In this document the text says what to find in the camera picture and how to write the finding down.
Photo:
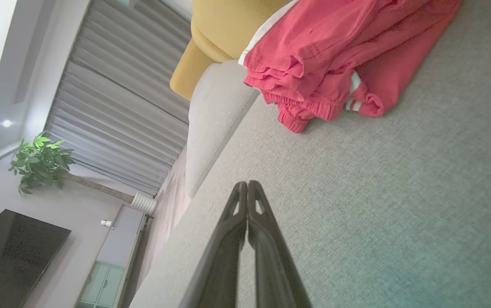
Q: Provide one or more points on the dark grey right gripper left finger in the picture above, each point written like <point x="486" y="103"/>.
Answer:
<point x="224" y="261"/>

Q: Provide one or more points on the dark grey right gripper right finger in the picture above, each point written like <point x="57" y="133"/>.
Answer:
<point x="271" y="265"/>

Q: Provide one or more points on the red shorts with white stripes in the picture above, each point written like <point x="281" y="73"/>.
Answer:
<point x="399" y="64"/>

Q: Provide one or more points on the white ribbed plant pot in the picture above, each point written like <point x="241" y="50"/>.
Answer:
<point x="144" y="203"/>

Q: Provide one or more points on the grey and mint TV cabinet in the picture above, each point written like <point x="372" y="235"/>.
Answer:
<point x="117" y="256"/>

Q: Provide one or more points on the small white figurine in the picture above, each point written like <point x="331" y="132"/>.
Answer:
<point x="106" y="223"/>

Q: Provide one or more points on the long grey sofa seat cushion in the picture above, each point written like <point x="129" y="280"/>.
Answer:
<point x="215" y="115"/>

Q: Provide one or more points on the small yellow sofa backrest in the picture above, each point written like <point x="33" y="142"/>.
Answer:
<point x="187" y="75"/>

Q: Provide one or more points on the grey pleated curtain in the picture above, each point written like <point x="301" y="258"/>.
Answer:
<point x="117" y="102"/>

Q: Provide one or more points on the green indoor tree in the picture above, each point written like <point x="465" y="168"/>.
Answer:
<point x="40" y="162"/>

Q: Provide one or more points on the black flat television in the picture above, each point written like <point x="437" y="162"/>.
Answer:
<point x="10" y="261"/>

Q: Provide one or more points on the large yellow sofa backrest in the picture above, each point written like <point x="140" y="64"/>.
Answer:
<point x="228" y="25"/>

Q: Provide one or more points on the round recessed ceiling light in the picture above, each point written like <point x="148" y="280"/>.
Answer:
<point x="6" y="123"/>

